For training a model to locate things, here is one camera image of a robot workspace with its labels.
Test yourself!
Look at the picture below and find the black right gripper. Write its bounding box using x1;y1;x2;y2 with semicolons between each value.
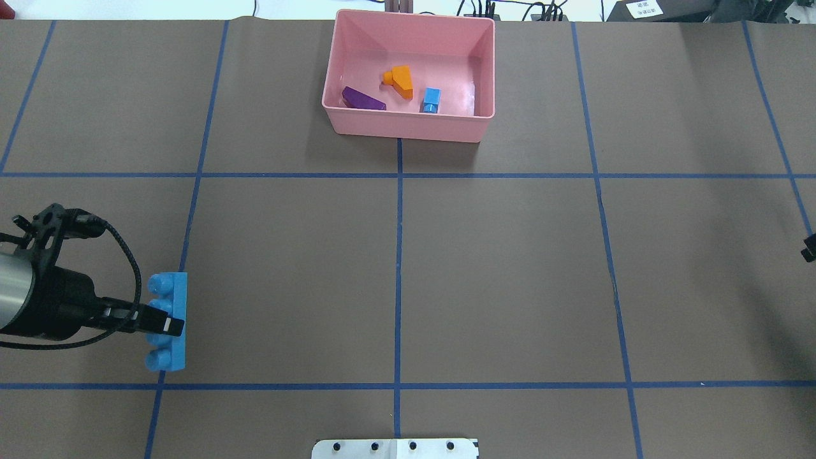
801;233;816;263

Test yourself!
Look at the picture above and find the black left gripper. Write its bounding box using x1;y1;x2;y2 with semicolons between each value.
2;203;186;340

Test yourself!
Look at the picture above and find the long blue stud block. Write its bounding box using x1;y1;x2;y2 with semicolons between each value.
145;272;187;372

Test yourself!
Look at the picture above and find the purple sloped block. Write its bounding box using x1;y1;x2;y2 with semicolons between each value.
341;86;387;111

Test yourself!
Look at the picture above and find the orange sloped block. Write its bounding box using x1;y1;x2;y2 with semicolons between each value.
382;65;414;101

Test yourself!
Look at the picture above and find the small blue stud block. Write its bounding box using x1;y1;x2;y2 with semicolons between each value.
421;87;441;114

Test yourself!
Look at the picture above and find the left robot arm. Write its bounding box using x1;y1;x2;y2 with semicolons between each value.
1;203;186;351

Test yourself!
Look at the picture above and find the pink plastic box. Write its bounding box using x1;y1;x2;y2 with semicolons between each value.
323;10;496;143

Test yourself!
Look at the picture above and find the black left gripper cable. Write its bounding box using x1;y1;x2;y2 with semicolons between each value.
0;217;143;351

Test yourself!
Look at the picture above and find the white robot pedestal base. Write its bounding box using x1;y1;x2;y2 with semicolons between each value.
310;438;480;458

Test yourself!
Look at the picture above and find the grey hub with cables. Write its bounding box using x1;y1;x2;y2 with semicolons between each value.
523;1;569;22
456;0;500;20

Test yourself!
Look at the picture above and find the aluminium frame post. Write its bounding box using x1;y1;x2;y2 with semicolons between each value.
384;0;414;14

